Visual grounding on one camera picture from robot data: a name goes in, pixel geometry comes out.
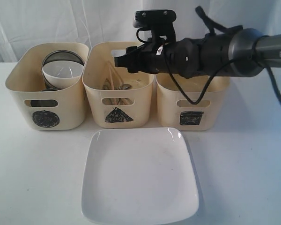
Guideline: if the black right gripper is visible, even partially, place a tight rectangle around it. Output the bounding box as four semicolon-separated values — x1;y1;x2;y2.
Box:
114;38;201;79

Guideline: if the wooden chopstick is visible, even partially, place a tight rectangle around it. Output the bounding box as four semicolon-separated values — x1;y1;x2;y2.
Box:
108;64;132;105
106;60;122;108

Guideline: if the small steel fork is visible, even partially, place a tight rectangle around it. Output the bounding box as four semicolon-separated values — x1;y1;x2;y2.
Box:
114;78;132;105

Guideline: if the steel knife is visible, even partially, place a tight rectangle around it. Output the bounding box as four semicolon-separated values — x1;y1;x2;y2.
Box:
102;78;115;105

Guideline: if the stainless steel bowl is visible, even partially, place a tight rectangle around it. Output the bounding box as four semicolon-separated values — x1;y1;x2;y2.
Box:
41;50;84;90

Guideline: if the small white bowl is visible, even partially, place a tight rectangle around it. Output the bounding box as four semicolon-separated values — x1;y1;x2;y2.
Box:
42;60;84;89

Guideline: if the steel mug with wire handle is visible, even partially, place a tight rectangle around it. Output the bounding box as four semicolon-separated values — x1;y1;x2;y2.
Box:
30;99;58;107

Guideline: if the white square plate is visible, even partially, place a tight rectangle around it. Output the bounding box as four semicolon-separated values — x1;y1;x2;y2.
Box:
81;127;199;225

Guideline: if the steel spoon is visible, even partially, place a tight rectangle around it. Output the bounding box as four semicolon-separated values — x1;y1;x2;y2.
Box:
121;83;132;90

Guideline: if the black covered right robot arm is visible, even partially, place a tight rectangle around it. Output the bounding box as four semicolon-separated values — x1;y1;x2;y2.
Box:
114;28;281;78

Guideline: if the cream bin with triangle mark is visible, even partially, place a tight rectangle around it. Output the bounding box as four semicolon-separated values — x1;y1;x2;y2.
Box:
82;41;155;128

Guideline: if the cream bin with square mark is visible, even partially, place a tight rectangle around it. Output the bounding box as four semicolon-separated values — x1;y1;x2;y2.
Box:
156;73;230;131

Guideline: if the cream bin with circle mark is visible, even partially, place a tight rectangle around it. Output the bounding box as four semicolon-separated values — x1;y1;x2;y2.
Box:
5;43;89;131

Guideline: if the white curtain backdrop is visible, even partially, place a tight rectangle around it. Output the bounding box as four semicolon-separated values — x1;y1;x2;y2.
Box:
0;0;281;62

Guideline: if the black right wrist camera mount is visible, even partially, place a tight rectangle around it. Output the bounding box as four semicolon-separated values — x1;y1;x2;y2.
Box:
133;9;177;43

